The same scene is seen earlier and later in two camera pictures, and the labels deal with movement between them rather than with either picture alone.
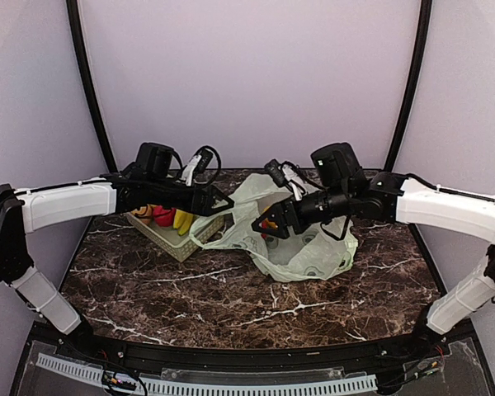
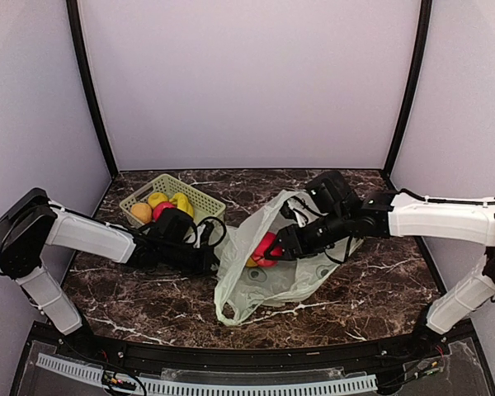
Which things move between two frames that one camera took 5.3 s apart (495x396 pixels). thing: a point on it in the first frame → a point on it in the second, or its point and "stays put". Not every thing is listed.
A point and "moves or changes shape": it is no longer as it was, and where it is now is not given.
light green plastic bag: x=315 y=254 moves or changes shape
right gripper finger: x=271 y=213 → x=280 y=238
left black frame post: x=81 y=49 stays put
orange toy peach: x=144 y=213 stays put
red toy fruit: x=265 y=225 → x=258 y=255
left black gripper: x=205 y=207 → x=208 y=256
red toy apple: x=162 y=216 stays put
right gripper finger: x=280 y=233 → x=269 y=256
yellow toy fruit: x=271 y=223 → x=251 y=263
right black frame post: x=414 y=86 stays put
